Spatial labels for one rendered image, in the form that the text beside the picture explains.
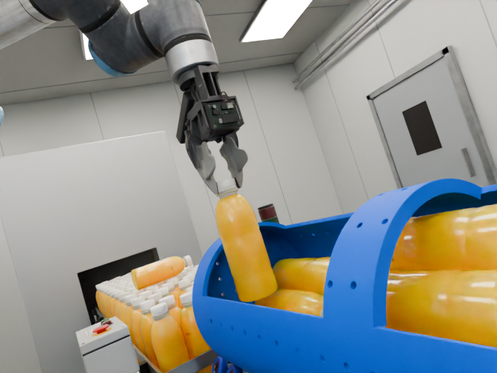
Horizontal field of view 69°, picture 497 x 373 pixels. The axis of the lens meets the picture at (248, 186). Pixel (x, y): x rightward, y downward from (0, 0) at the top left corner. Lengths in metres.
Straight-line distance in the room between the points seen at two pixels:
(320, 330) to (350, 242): 0.09
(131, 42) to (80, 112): 4.62
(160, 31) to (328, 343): 0.56
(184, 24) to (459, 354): 0.59
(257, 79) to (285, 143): 1.13
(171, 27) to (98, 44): 0.14
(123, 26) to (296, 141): 5.33
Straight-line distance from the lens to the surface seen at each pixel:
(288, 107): 6.07
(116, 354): 0.90
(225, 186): 0.64
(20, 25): 0.81
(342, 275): 0.36
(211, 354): 0.92
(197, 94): 0.66
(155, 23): 0.70
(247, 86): 5.91
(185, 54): 0.65
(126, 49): 0.73
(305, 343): 0.42
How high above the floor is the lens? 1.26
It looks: 4 degrees up
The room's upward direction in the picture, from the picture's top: 17 degrees counter-clockwise
